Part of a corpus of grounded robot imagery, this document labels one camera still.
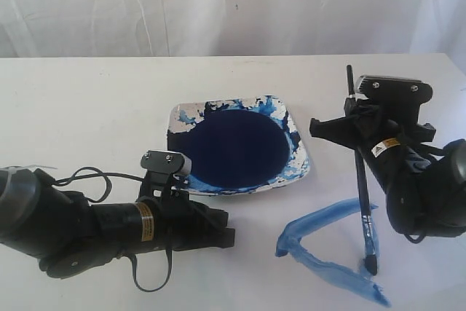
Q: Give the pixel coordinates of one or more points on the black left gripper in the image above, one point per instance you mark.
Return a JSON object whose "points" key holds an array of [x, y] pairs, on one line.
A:
{"points": [[171, 221]]}

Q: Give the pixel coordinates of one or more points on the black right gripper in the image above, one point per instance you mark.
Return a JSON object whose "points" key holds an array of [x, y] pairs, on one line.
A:
{"points": [[366, 127]]}

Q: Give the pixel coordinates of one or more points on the black paintbrush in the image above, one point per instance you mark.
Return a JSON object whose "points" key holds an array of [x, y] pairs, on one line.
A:
{"points": [[370, 260]]}

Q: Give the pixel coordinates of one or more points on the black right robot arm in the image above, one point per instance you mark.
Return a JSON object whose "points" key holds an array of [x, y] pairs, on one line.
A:
{"points": [[424, 186]]}

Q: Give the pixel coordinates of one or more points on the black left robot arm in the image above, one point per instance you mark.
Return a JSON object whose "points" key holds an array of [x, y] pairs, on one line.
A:
{"points": [[68, 234]]}

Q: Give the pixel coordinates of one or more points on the blue painted stroke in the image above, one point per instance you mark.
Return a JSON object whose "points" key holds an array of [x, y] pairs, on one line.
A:
{"points": [[310, 242]]}

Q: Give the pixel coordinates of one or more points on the square plate with blue paint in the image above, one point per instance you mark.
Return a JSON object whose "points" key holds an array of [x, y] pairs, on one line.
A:
{"points": [[237, 146]]}

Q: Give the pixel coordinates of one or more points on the white backdrop sheet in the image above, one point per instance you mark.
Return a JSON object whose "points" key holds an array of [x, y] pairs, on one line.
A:
{"points": [[93, 28]]}

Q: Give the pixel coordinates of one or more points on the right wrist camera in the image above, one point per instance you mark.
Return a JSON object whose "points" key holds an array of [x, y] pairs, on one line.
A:
{"points": [[400, 98]]}

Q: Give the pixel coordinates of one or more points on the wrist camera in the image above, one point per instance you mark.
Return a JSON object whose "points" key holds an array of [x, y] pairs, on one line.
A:
{"points": [[400, 98], [166, 162]]}

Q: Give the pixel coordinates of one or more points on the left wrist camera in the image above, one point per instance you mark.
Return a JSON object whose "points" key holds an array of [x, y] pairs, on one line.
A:
{"points": [[166, 162]]}

